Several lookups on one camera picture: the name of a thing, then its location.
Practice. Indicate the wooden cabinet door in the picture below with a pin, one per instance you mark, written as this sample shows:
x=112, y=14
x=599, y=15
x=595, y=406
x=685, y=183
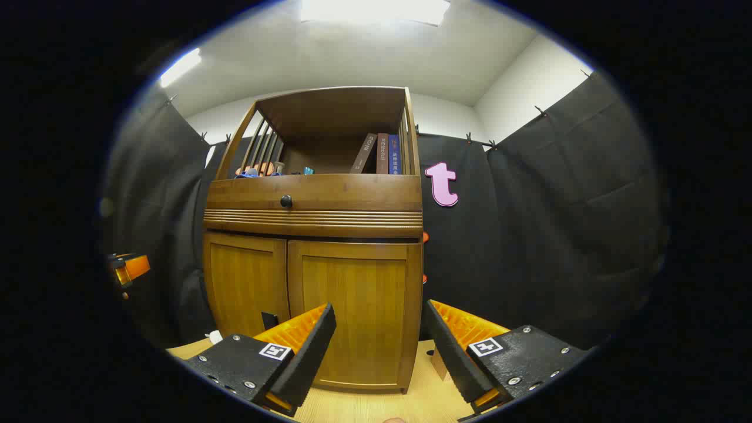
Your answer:
x=244, y=282
x=370, y=294

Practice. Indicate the white soft object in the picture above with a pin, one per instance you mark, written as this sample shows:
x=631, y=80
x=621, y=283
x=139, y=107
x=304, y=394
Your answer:
x=215, y=337

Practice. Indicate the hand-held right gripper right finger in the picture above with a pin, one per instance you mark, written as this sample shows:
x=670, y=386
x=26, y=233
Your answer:
x=455, y=358

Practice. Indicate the large ceiling light panel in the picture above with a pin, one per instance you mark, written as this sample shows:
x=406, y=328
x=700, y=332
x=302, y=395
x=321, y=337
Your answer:
x=376, y=10

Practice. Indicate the brown book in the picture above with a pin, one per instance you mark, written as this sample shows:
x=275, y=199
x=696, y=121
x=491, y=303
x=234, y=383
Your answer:
x=364, y=154

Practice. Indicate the maroon book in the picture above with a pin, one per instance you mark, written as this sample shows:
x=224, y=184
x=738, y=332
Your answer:
x=382, y=154

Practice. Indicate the wooden double-door shoe cabinet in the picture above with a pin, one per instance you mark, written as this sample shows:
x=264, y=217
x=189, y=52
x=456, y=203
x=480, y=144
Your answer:
x=352, y=194

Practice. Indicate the blue book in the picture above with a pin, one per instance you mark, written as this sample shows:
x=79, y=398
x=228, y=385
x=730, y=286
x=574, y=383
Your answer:
x=394, y=155

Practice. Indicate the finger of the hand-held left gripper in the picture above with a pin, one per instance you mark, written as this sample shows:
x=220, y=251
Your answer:
x=136, y=267

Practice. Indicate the black backdrop cloth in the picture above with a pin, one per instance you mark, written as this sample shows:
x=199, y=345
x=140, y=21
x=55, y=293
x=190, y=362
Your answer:
x=558, y=235

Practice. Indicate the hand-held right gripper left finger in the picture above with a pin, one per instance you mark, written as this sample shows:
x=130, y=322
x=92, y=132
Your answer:
x=311, y=358

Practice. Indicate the blue toy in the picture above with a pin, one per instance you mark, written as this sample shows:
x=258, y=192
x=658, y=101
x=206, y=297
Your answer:
x=249, y=173

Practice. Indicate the black drawer knob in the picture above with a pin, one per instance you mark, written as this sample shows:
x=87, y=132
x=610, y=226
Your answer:
x=286, y=201

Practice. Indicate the small ceiling light panel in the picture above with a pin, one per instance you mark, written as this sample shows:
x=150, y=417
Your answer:
x=179, y=67

